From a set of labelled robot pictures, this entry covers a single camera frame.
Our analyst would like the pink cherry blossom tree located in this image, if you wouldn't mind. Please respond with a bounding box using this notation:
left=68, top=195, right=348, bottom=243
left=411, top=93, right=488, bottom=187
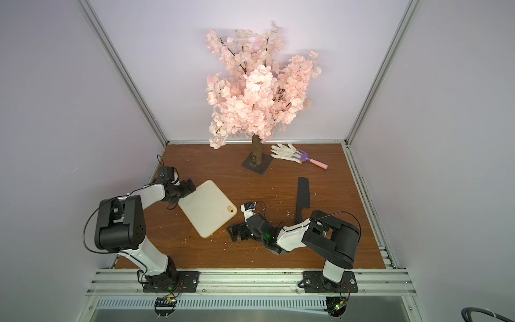
left=206, top=24, right=322, bottom=174

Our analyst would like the aluminium front rail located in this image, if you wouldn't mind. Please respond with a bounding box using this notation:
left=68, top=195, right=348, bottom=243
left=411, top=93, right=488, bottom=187
left=86, top=269, right=417, bottom=297

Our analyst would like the right circuit board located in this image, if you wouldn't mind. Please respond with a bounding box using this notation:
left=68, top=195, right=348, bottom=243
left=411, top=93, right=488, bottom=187
left=325, top=297, right=348, bottom=317

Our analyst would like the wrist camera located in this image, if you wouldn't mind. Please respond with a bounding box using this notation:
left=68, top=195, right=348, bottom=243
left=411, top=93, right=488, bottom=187
left=241, top=201, right=257, bottom=221
left=154, top=166, right=178, bottom=185

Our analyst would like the circuit board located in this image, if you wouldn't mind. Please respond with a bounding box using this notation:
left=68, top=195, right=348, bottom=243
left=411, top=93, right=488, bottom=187
left=154, top=297, right=178, bottom=319
left=325, top=297, right=348, bottom=317

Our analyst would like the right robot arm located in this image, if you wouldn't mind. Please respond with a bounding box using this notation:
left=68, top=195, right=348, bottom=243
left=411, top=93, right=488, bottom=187
left=227, top=209, right=362, bottom=291

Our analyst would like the cream cutting board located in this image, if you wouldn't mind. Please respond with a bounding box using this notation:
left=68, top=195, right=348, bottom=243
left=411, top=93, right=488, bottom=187
left=178, top=180, right=238, bottom=238

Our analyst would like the black cable bottom right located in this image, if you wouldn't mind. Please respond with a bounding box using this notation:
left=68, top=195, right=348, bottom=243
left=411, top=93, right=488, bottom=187
left=461, top=307, right=515, bottom=322

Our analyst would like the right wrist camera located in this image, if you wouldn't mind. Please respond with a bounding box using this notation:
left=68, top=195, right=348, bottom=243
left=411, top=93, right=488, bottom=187
left=241, top=201, right=257, bottom=221

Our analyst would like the black cleaver knife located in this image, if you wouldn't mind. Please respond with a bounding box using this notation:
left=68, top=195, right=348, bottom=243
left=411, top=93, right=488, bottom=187
left=295, top=177, right=311, bottom=224

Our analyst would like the left circuit board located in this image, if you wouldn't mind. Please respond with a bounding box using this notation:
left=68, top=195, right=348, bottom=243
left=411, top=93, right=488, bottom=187
left=154, top=297, right=178, bottom=319

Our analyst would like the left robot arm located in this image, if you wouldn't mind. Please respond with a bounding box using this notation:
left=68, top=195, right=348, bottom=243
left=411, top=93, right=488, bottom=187
left=83, top=179, right=196, bottom=292

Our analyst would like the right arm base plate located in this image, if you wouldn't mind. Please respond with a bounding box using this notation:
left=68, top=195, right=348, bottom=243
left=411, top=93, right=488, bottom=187
left=297, top=270, right=359, bottom=293

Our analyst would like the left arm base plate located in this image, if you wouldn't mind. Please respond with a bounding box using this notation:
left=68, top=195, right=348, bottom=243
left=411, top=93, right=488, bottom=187
left=142, top=271, right=200, bottom=293

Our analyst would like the white work glove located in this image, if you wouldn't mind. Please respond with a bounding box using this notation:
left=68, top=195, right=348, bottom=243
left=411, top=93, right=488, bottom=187
left=270, top=143, right=302, bottom=164

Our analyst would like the purple pink garden rake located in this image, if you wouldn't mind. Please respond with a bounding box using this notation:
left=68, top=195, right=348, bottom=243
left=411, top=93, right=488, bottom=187
left=298, top=150, right=329, bottom=170

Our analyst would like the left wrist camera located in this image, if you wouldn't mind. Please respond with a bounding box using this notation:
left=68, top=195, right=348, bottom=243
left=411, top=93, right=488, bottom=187
left=154, top=166, right=178, bottom=185

